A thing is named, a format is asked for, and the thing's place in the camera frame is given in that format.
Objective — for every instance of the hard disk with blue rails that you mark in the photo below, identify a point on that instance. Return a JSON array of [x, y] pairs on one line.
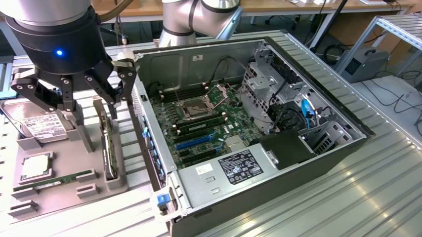
[[42, 126]]

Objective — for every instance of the GPU graphics card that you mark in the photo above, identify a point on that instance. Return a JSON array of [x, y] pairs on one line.
[[109, 158]]

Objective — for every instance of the black plastic cover box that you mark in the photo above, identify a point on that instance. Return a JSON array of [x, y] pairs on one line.
[[285, 150]]

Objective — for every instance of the blue case latch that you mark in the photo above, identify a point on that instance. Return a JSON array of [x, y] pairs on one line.
[[162, 199]]

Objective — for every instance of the grey parts rack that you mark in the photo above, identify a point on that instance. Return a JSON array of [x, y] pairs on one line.
[[65, 160]]

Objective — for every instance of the silver metal disk bay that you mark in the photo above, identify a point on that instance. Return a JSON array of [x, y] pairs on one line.
[[260, 81]]

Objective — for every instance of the installed RAM stick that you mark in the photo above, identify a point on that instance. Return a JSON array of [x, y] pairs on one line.
[[200, 127]]

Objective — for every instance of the black office chair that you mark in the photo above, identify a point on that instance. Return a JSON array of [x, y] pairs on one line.
[[283, 18]]

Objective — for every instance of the silver chipset heatsink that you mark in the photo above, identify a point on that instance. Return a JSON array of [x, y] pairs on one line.
[[235, 144]]

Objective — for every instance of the blue expansion slot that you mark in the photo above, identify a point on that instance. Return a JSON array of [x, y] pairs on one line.
[[195, 142]]

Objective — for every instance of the green motherboard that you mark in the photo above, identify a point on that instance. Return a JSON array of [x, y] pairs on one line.
[[229, 123]]

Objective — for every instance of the thin locking lever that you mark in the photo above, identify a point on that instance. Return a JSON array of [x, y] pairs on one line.
[[176, 93]]

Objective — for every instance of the CPU chip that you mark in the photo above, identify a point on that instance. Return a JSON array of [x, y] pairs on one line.
[[34, 166]]

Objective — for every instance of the open black PC case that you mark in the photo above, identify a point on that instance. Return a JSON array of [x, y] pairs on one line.
[[296, 187]]

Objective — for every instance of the black RAM slot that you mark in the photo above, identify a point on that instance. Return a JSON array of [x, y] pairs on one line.
[[183, 96], [180, 88], [197, 121]]

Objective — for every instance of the wooden desk with white frame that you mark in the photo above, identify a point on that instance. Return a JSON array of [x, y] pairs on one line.
[[144, 12]]

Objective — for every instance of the green RAM stick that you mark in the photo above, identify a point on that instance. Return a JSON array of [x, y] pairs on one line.
[[65, 178]]

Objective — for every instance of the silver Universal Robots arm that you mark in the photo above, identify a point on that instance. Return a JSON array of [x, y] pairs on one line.
[[179, 22]]

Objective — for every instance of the small black case switch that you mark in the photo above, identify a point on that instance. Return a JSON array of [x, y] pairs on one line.
[[142, 97]]

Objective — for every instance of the grey power supply unit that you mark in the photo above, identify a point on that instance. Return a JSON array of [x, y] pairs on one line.
[[213, 182]]

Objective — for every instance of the aluminium profile frame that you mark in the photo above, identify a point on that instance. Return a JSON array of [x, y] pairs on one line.
[[395, 24]]

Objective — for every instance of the grey equipment unit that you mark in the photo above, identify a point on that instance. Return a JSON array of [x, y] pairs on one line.
[[365, 64]]

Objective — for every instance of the long wooden desk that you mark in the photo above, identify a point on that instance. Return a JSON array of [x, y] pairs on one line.
[[279, 7]]

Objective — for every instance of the black stand pole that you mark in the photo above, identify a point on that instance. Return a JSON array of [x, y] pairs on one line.
[[328, 24]]

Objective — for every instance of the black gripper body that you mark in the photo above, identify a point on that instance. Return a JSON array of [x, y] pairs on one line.
[[62, 44]]

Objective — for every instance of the metal socket cover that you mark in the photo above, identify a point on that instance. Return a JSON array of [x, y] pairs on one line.
[[215, 95]]

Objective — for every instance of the CPU socket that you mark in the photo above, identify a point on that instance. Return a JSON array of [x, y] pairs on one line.
[[193, 108]]

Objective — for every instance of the long black expansion slot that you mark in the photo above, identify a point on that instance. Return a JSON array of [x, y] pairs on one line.
[[192, 137]]

